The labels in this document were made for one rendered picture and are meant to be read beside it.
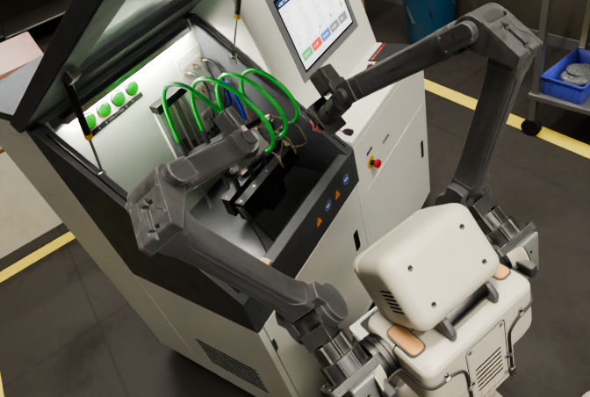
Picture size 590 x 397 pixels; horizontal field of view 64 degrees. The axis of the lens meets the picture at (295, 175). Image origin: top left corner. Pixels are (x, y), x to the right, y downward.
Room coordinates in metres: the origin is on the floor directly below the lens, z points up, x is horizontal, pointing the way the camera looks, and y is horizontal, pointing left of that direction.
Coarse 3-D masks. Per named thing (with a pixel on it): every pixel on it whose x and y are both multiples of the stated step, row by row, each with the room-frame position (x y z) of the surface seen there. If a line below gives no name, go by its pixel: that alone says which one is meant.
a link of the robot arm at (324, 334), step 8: (312, 312) 0.50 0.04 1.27; (304, 320) 0.50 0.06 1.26; (312, 320) 0.49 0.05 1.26; (320, 320) 0.48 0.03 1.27; (296, 328) 0.49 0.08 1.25; (304, 328) 0.49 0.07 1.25; (312, 328) 0.48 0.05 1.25; (320, 328) 0.47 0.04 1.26; (328, 328) 0.47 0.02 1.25; (336, 328) 0.48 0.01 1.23; (304, 336) 0.47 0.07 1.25; (312, 336) 0.47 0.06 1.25; (320, 336) 0.46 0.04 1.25; (328, 336) 0.46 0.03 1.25; (304, 344) 0.47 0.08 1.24; (312, 344) 0.46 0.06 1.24; (320, 344) 0.45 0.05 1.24
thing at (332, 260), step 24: (336, 216) 1.18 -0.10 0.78; (360, 216) 1.29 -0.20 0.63; (336, 240) 1.15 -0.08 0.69; (360, 240) 1.26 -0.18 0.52; (312, 264) 1.03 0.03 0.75; (336, 264) 1.12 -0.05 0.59; (336, 288) 1.10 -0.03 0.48; (360, 288) 1.21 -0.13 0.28; (360, 312) 1.18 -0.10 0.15; (288, 336) 0.87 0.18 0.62; (288, 360) 0.84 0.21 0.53; (312, 360) 0.91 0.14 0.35; (312, 384) 0.88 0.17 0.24
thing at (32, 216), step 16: (0, 160) 2.63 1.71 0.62; (0, 176) 2.60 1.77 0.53; (16, 176) 2.63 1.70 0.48; (0, 192) 2.58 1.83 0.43; (16, 192) 2.61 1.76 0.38; (32, 192) 2.64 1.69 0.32; (0, 208) 2.55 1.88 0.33; (16, 208) 2.58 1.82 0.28; (32, 208) 2.61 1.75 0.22; (48, 208) 2.64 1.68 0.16; (0, 224) 2.53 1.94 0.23; (16, 224) 2.55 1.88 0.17; (32, 224) 2.58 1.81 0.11; (48, 224) 2.62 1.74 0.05; (0, 240) 2.50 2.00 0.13; (16, 240) 2.53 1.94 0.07; (0, 256) 2.47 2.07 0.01
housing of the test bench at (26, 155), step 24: (24, 72) 1.48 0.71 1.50; (0, 96) 1.35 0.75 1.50; (0, 120) 1.28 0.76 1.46; (0, 144) 1.38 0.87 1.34; (24, 144) 1.25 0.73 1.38; (24, 168) 1.35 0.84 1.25; (48, 168) 1.22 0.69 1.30; (48, 192) 1.32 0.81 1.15; (72, 216) 1.29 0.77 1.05; (96, 240) 1.26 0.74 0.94; (120, 264) 1.23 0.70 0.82; (120, 288) 1.36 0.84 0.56; (144, 312) 1.32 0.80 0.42; (168, 336) 1.29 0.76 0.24; (192, 360) 1.24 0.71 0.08
